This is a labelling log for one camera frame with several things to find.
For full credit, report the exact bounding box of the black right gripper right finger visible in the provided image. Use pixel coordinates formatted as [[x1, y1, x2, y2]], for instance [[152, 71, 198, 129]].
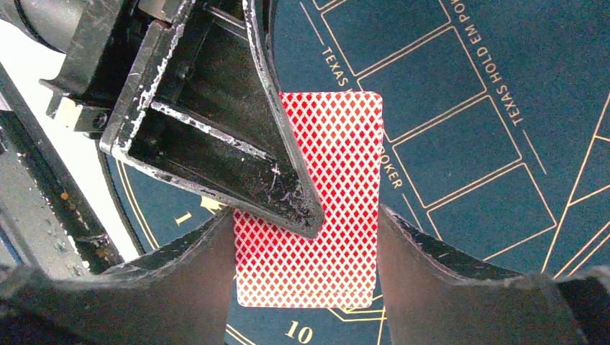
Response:
[[377, 205, 609, 344]]

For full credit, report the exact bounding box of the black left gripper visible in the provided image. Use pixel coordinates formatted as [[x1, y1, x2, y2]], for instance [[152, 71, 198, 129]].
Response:
[[1, 1, 185, 133]]

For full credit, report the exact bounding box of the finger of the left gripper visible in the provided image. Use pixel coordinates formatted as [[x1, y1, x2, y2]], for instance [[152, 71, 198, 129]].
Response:
[[100, 1, 324, 239]]

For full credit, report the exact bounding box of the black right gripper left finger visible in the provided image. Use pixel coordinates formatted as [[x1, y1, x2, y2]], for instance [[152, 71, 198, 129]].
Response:
[[1, 209, 235, 344]]

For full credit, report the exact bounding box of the red playing card deck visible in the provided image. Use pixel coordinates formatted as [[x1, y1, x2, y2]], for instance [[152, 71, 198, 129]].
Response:
[[233, 91, 384, 308]]

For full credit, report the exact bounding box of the round dark poker mat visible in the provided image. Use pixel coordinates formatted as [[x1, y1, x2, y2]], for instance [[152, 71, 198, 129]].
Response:
[[97, 0, 610, 345]]

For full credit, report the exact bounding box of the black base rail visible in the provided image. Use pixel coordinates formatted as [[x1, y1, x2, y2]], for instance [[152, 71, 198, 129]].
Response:
[[1, 69, 124, 277]]

